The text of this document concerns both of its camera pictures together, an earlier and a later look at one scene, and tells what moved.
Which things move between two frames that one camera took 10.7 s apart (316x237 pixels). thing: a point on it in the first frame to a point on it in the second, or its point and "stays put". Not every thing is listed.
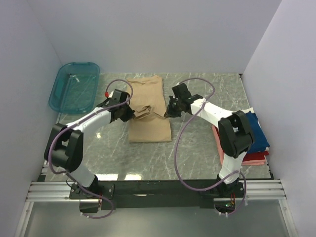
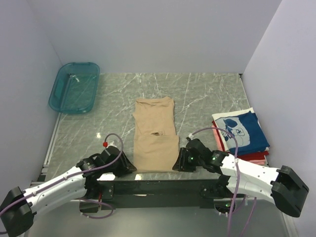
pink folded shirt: (221, 151) stays put
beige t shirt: (149, 125) to (156, 144)
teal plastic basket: (75, 88) stays put
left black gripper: (126, 113) to (124, 163)
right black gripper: (173, 107) to (184, 159)
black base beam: (154, 194) stays put
